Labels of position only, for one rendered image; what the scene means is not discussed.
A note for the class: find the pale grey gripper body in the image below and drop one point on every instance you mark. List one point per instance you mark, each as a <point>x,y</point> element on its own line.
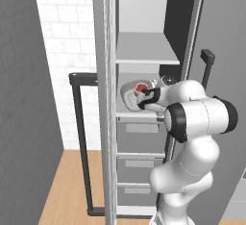
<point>156,83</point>

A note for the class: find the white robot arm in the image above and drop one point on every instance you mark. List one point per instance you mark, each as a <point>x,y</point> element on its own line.
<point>195,168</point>

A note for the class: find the red steak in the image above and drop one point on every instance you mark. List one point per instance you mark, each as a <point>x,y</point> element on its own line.
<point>140,87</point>

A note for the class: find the grey meat container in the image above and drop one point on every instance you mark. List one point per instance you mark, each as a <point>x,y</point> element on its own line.
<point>128,98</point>

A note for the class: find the grey freezer door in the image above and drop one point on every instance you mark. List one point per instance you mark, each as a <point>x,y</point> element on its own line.
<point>104,75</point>

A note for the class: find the grey fridge freezer cabinet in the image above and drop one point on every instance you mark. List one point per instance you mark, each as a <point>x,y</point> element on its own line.
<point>144,11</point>

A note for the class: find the grey fridge door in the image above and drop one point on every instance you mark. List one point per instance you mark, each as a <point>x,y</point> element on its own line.
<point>221,27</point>

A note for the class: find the dark grey tall panel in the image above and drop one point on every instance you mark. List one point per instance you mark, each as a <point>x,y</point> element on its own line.
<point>25,107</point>

